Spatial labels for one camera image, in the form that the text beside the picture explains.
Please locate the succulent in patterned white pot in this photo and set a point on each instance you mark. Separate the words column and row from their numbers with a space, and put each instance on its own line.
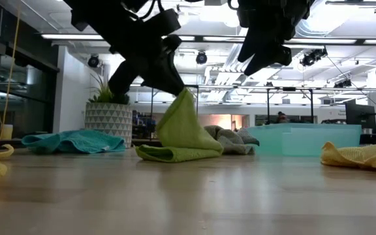
column 109, row 120

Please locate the black ceiling spotlight cluster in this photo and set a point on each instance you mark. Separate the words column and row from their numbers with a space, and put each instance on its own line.
column 312, row 58

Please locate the ceiling track fixture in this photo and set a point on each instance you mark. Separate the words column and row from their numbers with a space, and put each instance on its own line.
column 354, row 2

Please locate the black computer monitor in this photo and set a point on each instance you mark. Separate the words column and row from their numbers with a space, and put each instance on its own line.
column 359, row 115

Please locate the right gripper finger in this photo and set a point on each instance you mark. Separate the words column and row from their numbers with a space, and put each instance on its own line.
column 269, row 60
column 256, row 47

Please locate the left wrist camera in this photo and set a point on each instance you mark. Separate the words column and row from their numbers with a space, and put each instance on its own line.
column 162, row 23

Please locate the distant storage shelf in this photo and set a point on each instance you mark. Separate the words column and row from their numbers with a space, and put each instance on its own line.
column 142, row 125

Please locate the translucent teal plastic bin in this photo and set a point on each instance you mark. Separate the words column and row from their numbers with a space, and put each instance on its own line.
column 305, row 140

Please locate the teal microfiber towel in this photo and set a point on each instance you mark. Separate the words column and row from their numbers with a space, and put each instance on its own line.
column 73, row 142

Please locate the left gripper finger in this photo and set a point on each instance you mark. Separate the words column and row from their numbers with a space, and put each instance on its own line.
column 166, row 76
column 122, row 78

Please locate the distant black frame rig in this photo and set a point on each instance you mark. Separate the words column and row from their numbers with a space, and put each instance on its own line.
column 289, row 88

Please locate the lime green microfiber towel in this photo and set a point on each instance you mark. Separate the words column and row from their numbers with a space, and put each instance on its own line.
column 181, row 130

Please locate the cream cylinder cup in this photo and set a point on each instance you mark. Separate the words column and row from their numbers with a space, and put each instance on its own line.
column 6, row 131

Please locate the grey microfiber towel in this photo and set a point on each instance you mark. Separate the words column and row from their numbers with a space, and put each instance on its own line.
column 233, row 140

